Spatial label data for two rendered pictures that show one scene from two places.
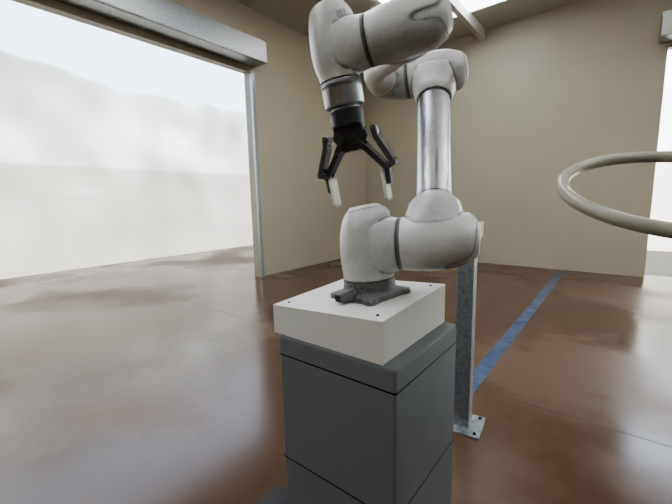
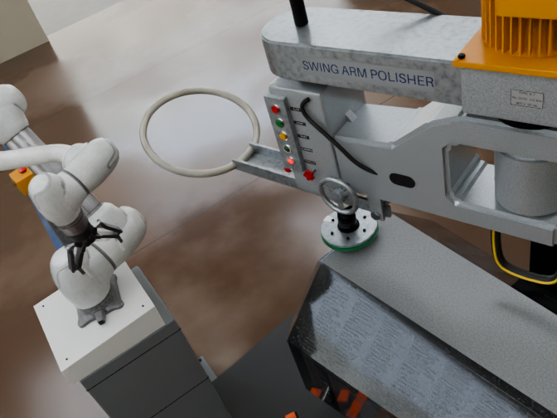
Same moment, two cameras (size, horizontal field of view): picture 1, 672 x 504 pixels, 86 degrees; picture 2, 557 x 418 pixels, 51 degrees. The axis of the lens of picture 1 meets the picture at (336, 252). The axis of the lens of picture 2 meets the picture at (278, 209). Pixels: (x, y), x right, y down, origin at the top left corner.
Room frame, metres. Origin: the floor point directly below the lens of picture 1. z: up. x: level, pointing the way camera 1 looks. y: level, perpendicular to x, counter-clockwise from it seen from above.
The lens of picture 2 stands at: (-0.41, 0.93, 2.42)
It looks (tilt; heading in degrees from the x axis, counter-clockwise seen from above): 40 degrees down; 300
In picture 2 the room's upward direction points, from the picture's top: 18 degrees counter-clockwise
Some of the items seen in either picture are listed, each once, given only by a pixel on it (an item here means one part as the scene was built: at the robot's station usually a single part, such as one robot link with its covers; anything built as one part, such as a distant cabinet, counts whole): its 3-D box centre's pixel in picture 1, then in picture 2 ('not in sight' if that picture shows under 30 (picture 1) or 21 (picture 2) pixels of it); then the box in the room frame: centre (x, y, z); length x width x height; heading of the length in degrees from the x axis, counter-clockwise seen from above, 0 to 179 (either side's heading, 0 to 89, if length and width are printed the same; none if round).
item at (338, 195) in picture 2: not in sight; (344, 188); (0.12, -0.42, 1.22); 0.15 x 0.10 x 0.15; 161
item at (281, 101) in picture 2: not in sight; (286, 133); (0.30, -0.48, 1.40); 0.08 x 0.03 x 0.28; 161
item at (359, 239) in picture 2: not in sight; (348, 227); (0.19, -0.57, 0.90); 0.22 x 0.22 x 0.04
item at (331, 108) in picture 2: not in sight; (346, 134); (0.12, -0.54, 1.35); 0.36 x 0.22 x 0.45; 161
